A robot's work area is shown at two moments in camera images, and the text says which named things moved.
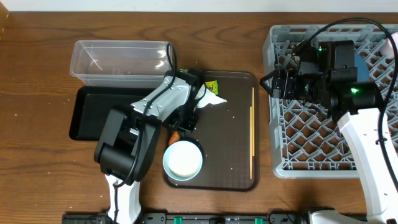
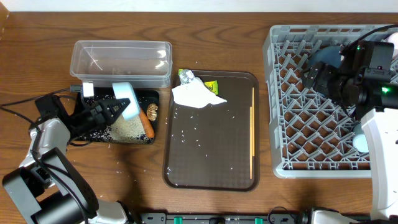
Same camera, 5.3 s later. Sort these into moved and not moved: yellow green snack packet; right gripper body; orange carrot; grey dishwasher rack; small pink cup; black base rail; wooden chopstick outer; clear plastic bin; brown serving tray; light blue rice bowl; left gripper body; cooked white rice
Moved: orange carrot; light blue rice bowl; left gripper body; right gripper body; cooked white rice
Not moved: yellow green snack packet; brown serving tray; small pink cup; grey dishwasher rack; clear plastic bin; wooden chopstick outer; black base rail
